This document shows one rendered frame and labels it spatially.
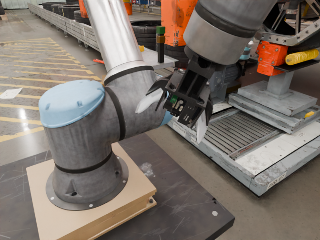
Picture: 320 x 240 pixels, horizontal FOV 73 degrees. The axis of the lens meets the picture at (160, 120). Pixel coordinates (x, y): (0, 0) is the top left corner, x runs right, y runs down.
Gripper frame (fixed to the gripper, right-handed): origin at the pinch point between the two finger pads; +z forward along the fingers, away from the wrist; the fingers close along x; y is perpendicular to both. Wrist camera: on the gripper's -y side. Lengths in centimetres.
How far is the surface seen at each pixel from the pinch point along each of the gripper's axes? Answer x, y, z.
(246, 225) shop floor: 49, -16, 45
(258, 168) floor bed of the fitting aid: 51, -44, 40
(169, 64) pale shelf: -14, -86, 33
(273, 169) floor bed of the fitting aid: 58, -46, 37
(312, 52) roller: 57, -106, -3
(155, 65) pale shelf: -20, -79, 34
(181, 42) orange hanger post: -13, -102, 24
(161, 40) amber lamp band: -22, -84, 21
